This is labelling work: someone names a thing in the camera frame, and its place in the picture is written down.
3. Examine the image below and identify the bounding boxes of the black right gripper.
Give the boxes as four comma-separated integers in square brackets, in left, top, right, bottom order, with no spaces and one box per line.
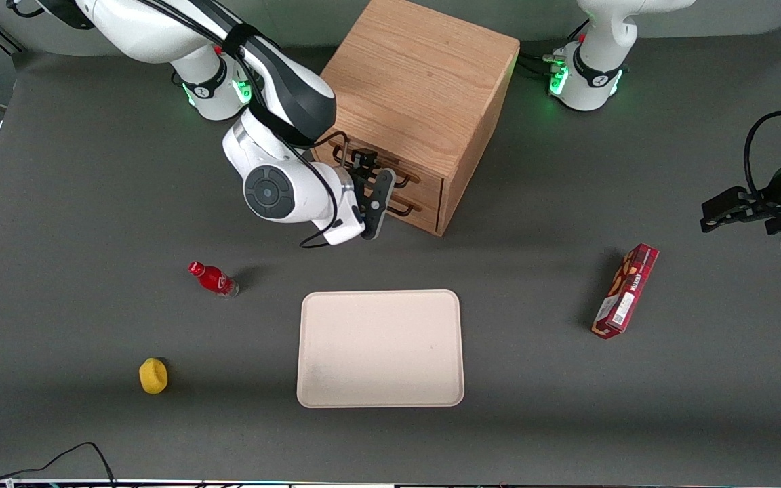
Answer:
[348,150,380,228]

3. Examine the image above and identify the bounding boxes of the wooden drawer with long handle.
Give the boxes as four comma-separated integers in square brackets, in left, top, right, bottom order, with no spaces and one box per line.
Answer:
[311,132,445,204]

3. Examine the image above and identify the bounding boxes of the wooden drawer with short handle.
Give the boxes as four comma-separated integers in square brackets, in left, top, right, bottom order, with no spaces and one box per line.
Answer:
[384,183,443,235]

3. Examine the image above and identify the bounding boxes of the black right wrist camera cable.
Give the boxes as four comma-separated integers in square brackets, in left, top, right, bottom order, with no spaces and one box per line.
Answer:
[140,0,352,249]

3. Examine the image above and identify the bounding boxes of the beige rectangular tray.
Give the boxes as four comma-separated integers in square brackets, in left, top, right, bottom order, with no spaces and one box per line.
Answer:
[296,289,465,409]

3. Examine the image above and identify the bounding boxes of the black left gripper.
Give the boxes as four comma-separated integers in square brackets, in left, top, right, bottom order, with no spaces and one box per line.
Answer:
[700,152,781,234]

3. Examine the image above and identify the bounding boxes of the black cable at table edge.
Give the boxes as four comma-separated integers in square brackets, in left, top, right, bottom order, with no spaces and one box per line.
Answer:
[0,442,117,488]

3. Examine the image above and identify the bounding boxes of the yellow sponge-like object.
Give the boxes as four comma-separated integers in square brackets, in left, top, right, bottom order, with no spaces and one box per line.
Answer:
[138,357,169,395]

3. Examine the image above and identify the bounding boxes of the short black drawer handle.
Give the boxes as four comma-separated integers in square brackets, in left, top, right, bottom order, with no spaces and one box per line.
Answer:
[384,190,424,218]

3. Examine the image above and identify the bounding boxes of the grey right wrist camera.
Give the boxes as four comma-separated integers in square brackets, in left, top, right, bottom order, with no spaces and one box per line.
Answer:
[362,169,395,241]

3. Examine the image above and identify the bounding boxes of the black left arm base cables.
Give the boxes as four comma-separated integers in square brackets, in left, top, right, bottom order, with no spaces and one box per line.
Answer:
[517,19,592,81]

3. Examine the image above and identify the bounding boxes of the wooden drawer cabinet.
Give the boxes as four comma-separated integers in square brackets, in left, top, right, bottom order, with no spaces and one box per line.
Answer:
[309,0,521,237]

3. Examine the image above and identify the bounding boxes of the red snack box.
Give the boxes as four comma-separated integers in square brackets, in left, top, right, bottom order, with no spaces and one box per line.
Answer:
[591,243,660,340]

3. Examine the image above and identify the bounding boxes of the long black drawer handle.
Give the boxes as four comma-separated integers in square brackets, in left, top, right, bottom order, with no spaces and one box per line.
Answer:
[328,139,422,190]

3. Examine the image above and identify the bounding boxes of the small red bottle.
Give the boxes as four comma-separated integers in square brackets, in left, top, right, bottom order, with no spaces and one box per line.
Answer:
[188,261,240,298]

